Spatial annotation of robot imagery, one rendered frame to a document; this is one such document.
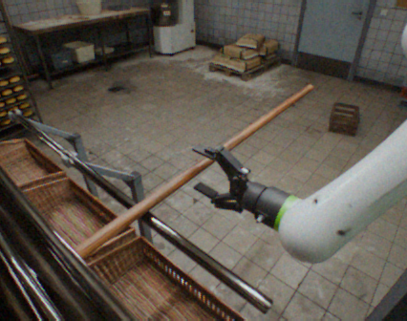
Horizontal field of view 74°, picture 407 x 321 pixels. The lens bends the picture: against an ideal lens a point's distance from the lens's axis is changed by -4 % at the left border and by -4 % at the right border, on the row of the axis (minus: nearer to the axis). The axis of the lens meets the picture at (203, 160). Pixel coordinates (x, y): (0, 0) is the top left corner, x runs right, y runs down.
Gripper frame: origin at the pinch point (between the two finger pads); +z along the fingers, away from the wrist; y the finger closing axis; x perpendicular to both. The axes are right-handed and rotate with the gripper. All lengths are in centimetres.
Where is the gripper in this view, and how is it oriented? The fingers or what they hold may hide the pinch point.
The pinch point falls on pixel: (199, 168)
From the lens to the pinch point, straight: 78.5
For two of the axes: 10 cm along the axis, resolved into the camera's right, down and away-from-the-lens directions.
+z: -7.7, -3.8, 5.2
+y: 0.0, 8.0, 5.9
